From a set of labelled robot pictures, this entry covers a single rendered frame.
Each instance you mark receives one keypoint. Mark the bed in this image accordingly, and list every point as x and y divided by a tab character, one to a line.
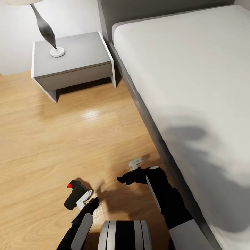
186	64

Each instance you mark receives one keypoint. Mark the table lamp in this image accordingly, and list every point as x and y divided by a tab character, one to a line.
43	26

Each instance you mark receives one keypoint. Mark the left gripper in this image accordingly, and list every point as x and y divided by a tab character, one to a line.
93	204

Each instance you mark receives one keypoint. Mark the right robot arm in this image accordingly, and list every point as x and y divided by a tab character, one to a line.
184	231

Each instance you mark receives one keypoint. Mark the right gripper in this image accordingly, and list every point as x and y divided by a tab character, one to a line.
130	177

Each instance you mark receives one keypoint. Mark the digital camera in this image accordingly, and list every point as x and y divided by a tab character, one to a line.
78	191

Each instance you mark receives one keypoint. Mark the nightstand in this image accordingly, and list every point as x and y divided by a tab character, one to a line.
86	59

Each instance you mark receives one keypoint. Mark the robot trunk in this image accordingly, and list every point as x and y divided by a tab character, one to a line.
125	235

